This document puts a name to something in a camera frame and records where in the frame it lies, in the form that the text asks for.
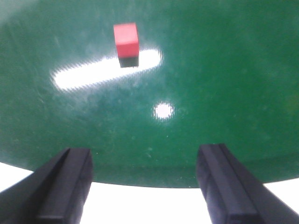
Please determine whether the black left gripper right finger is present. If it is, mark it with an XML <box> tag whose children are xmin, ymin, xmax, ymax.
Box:
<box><xmin>196</xmin><ymin>144</ymin><xmax>299</xmax><ymax>224</ymax></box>

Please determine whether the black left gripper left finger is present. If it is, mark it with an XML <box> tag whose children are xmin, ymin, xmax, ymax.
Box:
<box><xmin>0</xmin><ymin>148</ymin><xmax>93</xmax><ymax>224</ymax></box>

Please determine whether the red cube block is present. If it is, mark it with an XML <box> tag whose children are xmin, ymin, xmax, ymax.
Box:
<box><xmin>113</xmin><ymin>23</ymin><xmax>139</xmax><ymax>58</ymax></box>

